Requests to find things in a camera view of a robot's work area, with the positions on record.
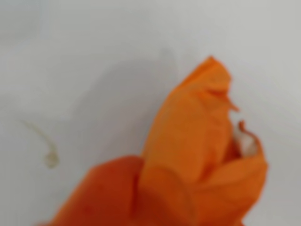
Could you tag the orange paper-wrapped package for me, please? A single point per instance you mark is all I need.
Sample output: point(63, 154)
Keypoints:
point(188, 131)

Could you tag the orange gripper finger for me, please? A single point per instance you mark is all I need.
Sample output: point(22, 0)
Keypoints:
point(103, 195)

